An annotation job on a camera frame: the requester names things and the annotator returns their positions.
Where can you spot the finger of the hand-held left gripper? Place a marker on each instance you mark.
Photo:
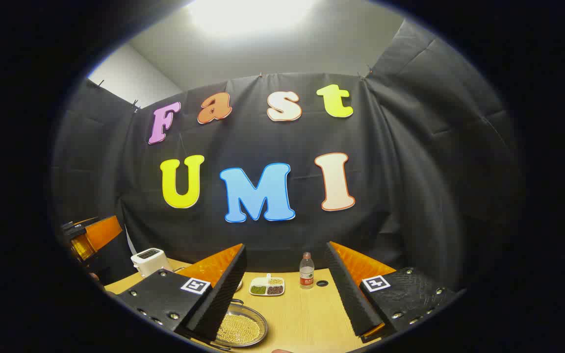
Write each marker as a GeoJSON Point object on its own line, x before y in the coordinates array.
{"type": "Point", "coordinates": [106, 233]}

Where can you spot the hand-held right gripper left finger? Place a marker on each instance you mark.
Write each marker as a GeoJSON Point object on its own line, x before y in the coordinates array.
{"type": "Point", "coordinates": [221, 289]}

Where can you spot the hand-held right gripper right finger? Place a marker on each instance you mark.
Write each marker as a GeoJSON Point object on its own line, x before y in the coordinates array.
{"type": "Point", "coordinates": [348, 294]}

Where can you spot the steel pot with soybeans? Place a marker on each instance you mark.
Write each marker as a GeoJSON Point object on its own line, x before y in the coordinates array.
{"type": "Point", "coordinates": [243, 327]}

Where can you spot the white divided dish of beans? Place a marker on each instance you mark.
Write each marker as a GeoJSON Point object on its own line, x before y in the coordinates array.
{"type": "Point", "coordinates": [266, 287]}

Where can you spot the clear water bottle red label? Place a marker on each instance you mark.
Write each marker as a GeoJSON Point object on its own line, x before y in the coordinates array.
{"type": "Point", "coordinates": [306, 274]}

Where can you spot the white toaster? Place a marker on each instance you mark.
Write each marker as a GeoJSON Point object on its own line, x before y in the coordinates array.
{"type": "Point", "coordinates": [149, 261]}

